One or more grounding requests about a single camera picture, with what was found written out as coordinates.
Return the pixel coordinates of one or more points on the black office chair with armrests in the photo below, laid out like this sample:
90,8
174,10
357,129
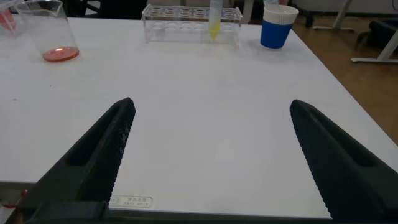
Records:
74,6

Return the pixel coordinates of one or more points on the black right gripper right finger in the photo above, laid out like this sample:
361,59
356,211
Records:
351,174

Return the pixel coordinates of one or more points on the test tube with yellow pigment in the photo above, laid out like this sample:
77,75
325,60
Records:
214,29

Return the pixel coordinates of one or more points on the black padded chair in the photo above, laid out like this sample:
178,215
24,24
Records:
124,9

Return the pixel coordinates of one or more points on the white table label sticker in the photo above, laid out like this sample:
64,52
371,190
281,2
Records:
132,201

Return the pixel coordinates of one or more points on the clear acrylic test tube rack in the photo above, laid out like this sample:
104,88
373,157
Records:
174,31
18,29

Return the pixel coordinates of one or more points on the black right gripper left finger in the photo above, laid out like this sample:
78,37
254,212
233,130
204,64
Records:
93,155

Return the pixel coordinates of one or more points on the test tube with red pigment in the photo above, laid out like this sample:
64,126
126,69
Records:
6,20

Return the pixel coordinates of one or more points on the blue and white paper cup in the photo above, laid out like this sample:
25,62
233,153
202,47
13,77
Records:
275,34

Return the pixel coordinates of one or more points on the white height adjustable desk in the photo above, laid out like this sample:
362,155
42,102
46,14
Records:
373,60

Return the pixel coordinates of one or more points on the clear glass beaker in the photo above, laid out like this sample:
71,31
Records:
60,54

